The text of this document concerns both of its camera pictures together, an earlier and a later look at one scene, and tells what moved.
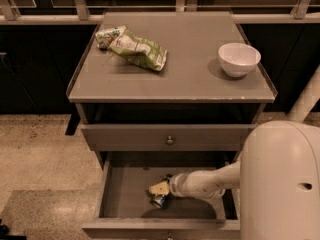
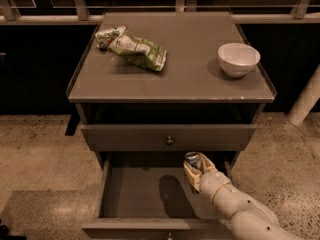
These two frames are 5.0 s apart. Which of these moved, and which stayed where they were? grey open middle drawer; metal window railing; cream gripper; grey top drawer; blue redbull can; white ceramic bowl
Moved: cream gripper; blue redbull can
Stayed: grey open middle drawer; metal window railing; grey top drawer; white ceramic bowl
